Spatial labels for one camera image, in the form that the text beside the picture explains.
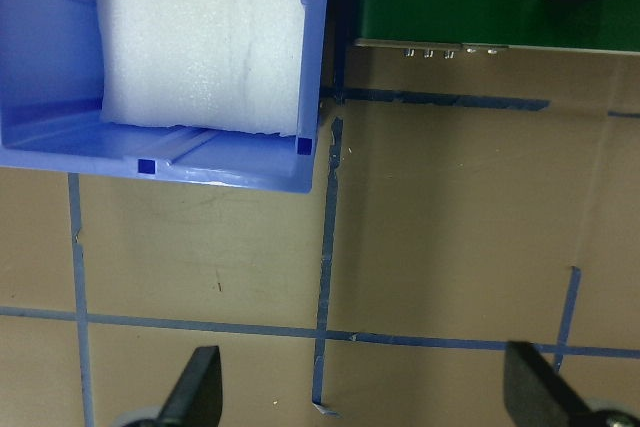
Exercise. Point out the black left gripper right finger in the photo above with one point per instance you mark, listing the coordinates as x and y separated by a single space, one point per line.
535 395

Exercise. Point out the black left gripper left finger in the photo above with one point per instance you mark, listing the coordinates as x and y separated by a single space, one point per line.
196 399

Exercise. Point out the blue plastic bin left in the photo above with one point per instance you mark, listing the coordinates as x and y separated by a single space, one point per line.
51 93

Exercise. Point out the white foam pad left bin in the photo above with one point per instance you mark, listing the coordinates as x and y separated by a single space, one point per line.
223 64

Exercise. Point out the green conveyor belt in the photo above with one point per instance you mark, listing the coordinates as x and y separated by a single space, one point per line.
608 26

